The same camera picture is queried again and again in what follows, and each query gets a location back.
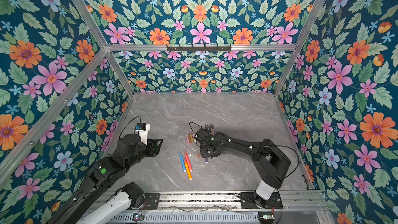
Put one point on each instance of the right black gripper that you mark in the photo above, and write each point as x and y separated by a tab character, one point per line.
202	154

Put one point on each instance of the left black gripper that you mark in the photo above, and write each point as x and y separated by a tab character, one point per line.
154	147

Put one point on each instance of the ochre pen cap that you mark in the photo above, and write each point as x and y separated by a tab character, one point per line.
191	138

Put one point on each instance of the red marker pen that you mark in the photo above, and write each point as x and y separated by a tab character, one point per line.
188	161

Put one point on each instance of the blue marker pen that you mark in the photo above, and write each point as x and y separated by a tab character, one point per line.
181	157

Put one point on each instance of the orange marker pen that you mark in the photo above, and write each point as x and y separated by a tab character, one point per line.
188	171

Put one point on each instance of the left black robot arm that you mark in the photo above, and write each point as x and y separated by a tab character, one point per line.
99	178

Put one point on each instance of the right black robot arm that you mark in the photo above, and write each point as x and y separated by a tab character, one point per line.
271	163

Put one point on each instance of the black hook bar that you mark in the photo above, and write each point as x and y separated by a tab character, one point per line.
199	48

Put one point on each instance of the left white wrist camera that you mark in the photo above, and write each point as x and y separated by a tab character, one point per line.
142	130

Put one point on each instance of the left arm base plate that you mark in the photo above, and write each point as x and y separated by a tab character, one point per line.
146	201

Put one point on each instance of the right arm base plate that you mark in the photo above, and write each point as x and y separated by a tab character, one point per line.
250	200

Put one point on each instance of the white vented cable duct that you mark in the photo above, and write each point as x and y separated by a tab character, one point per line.
187	218

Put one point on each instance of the aluminium front rail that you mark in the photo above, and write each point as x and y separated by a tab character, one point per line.
292	200

